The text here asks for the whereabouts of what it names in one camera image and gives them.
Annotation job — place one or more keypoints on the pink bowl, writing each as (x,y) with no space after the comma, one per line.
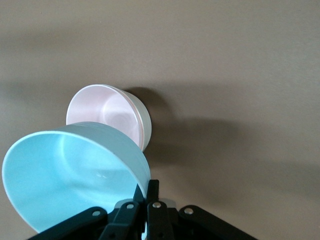
(100,107)

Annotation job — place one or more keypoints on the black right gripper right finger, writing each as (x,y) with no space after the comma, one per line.
(160,222)

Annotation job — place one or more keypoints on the white bowl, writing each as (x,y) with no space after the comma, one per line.
(146,120)

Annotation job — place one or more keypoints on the blue bowl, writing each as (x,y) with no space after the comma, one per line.
(62,175)

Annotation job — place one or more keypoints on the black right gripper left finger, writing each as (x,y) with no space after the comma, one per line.
(120,220)

